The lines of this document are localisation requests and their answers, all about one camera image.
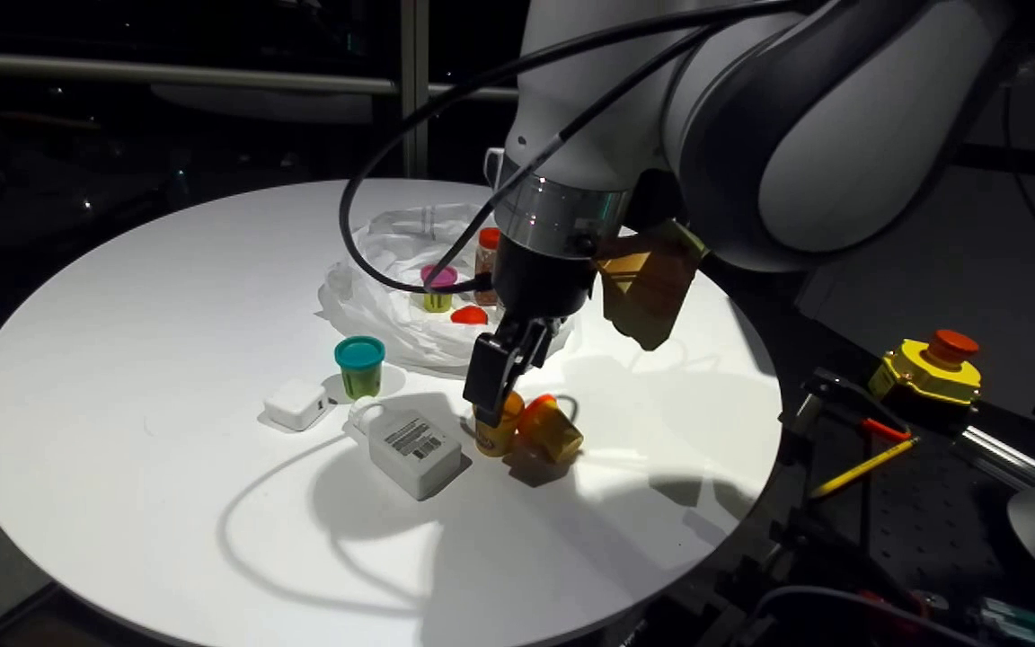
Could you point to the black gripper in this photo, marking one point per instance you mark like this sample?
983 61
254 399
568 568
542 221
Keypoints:
535 296

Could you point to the small red cap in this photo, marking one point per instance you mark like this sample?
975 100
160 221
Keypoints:
467 315

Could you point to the yellow-lid play-dough tub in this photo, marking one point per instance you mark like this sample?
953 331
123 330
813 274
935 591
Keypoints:
494 441

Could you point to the teal-lid play-dough tub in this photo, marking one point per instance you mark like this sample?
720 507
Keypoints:
360 366

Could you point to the red-capped spice bottle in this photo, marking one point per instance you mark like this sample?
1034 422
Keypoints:
486 265

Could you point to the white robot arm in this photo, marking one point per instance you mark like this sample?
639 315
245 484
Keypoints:
787 131

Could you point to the clear crumpled plastic bag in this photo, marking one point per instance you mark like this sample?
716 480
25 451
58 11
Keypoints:
401 242

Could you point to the large white plastic bottle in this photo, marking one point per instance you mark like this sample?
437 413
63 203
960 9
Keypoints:
411 441

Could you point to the small white square box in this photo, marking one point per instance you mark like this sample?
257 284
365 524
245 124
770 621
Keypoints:
296 404

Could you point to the yellow pencil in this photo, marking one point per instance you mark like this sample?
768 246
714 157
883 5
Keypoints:
862 468

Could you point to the yellow emergency stop button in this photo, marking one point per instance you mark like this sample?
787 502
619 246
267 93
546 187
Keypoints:
935 368

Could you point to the vertical window post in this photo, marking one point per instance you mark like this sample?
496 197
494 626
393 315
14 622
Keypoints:
413 58

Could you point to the metal window rail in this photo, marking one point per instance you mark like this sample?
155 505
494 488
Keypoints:
97 69

